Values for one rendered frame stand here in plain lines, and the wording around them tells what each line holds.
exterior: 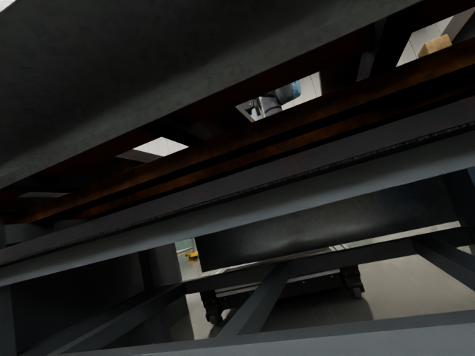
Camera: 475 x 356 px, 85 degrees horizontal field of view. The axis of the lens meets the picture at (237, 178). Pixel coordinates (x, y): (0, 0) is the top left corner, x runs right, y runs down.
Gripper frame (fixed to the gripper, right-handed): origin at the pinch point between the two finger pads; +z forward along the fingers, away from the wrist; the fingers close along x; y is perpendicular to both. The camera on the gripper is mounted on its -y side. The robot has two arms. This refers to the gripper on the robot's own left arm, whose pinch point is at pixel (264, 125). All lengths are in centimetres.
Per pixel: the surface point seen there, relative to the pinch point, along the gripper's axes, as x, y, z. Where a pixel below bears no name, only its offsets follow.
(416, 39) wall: -1058, -505, -479
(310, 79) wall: -998, -82, -469
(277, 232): -16, 11, 47
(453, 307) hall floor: -15, -46, 88
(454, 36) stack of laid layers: 29, -57, 6
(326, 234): -16, -10, 52
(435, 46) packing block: 33, -51, 9
